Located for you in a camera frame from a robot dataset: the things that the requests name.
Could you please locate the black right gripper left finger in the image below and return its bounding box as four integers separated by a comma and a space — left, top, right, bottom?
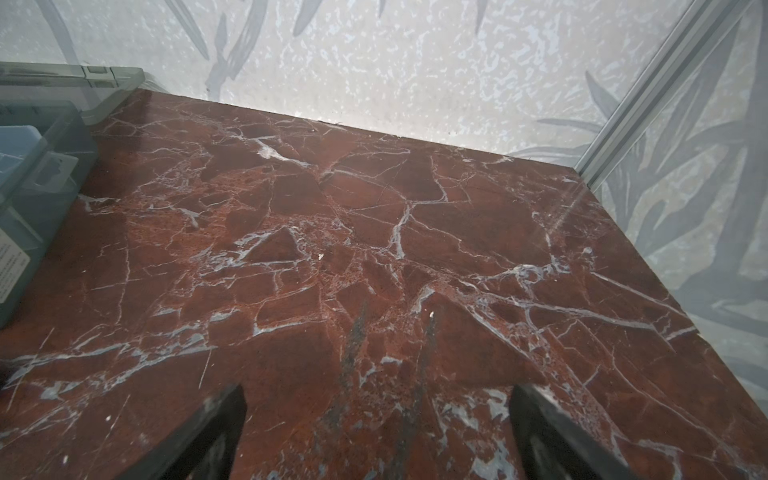
118, 384, 247, 479

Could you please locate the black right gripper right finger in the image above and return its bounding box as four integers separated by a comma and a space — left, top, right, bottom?
508, 384, 637, 480

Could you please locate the grey compartment organizer box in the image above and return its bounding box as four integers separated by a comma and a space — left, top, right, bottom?
1, 62, 145, 325

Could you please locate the aluminium frame post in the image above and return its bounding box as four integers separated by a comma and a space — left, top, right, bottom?
576, 0, 751, 190

